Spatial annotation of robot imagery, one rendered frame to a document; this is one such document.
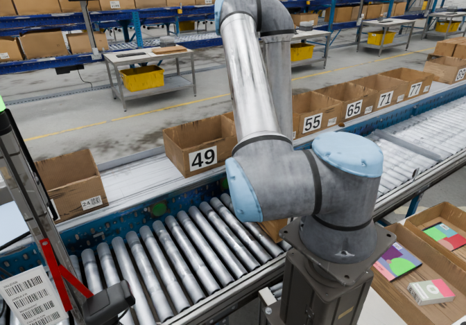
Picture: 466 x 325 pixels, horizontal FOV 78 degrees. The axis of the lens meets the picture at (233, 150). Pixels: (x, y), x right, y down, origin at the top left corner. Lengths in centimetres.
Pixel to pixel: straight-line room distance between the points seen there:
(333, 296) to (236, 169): 43
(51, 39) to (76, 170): 398
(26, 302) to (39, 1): 516
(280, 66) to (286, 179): 52
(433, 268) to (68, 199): 152
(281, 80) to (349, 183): 51
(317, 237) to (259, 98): 36
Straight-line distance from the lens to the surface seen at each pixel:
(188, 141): 179
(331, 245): 75
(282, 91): 104
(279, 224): 130
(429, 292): 136
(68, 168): 167
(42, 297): 86
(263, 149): 63
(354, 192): 66
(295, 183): 61
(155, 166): 168
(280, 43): 103
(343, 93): 261
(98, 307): 87
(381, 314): 128
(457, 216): 173
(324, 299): 85
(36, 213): 72
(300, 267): 89
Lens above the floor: 177
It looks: 30 degrees down
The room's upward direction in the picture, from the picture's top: 1 degrees counter-clockwise
